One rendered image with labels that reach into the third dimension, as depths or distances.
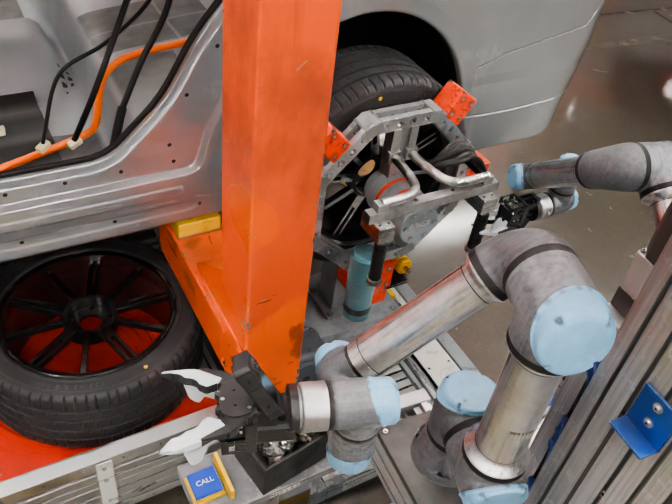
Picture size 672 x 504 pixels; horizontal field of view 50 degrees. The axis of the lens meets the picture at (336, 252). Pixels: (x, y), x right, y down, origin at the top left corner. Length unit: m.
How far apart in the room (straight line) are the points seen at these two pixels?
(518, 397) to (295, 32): 0.70
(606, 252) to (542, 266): 2.57
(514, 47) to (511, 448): 1.51
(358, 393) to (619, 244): 2.73
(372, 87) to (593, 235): 1.96
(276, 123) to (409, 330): 0.47
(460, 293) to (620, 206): 2.87
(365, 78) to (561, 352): 1.18
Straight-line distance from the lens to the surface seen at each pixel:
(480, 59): 2.36
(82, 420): 2.11
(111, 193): 1.98
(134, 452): 2.06
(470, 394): 1.38
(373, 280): 1.95
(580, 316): 0.99
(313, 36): 1.30
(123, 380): 2.04
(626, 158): 1.79
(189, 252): 2.12
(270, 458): 1.82
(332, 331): 2.53
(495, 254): 1.10
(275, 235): 1.53
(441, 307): 1.14
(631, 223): 3.86
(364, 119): 1.93
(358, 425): 1.09
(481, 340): 2.95
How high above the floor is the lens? 2.10
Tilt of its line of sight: 42 degrees down
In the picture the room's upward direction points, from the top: 8 degrees clockwise
